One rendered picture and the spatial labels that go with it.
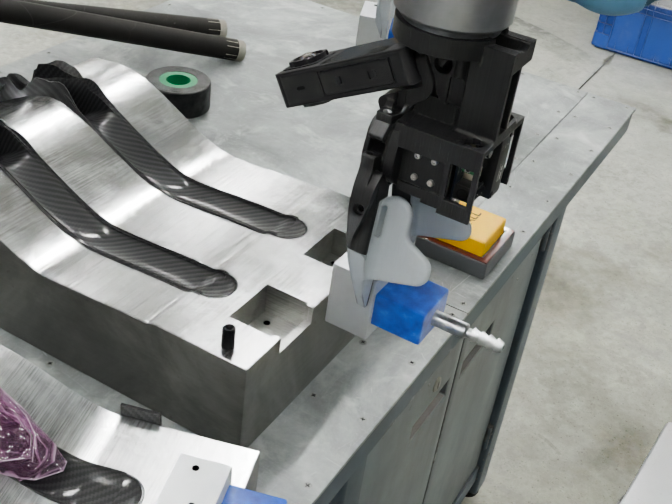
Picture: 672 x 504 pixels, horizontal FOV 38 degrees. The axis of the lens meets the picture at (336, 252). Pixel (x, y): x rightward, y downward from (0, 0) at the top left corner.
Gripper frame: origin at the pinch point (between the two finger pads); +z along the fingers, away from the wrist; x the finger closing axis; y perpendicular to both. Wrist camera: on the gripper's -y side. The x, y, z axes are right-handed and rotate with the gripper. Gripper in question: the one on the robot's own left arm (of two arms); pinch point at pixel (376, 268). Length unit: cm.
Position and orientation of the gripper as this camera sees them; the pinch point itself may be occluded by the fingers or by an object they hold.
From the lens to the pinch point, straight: 72.5
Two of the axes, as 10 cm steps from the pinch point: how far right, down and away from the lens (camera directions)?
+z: -1.2, 8.2, 5.6
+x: 5.0, -4.3, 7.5
